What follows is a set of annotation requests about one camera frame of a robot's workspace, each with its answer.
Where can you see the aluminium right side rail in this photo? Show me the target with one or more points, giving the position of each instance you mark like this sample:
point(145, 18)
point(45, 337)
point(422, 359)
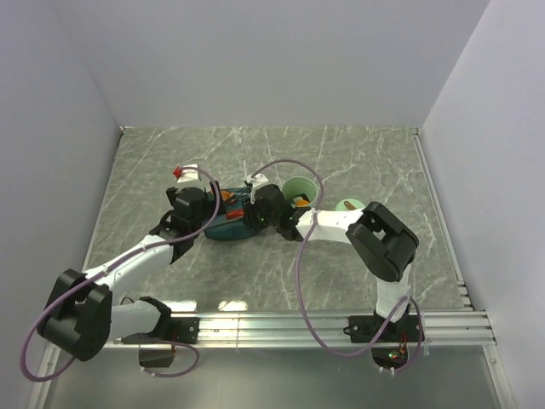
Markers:
point(460, 281)

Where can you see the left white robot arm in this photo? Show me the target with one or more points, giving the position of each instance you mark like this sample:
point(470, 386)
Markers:
point(84, 311)

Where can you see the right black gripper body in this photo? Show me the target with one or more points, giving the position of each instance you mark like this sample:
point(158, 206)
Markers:
point(256, 218)

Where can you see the orange fried shrimp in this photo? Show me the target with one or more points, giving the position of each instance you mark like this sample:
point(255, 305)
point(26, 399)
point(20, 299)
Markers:
point(227, 196)

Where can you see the orange round slice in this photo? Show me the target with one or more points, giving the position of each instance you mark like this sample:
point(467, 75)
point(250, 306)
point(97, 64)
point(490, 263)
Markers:
point(300, 202)

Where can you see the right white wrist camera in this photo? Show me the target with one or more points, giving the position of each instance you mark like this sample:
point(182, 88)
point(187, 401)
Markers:
point(256, 182)

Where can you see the aluminium front rail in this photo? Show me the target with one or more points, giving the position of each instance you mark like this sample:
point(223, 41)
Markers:
point(244, 330)

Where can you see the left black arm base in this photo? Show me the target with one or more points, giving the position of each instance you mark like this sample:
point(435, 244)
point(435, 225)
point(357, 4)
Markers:
point(151, 325)

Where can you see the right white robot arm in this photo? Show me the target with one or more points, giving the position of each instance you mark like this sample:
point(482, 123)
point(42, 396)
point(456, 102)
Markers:
point(384, 243)

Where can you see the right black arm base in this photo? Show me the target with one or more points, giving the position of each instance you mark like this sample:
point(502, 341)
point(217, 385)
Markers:
point(391, 350)

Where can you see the teal square plate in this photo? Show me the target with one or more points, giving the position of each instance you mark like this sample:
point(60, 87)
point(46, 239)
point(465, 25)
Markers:
point(244, 227)

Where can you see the aluminium rail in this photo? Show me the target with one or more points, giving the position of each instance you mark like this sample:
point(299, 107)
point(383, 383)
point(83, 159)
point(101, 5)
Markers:
point(460, 281)
point(244, 330)

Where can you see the mint green lid brown handle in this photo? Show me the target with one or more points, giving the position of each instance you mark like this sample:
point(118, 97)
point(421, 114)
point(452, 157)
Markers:
point(349, 204)

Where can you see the mint green canister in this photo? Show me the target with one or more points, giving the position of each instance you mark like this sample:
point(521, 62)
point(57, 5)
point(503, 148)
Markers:
point(300, 185)

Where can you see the red sausage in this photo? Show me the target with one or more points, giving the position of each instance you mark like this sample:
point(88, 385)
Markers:
point(234, 214)

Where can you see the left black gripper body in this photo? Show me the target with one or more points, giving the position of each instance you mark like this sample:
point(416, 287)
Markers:
point(207, 214)

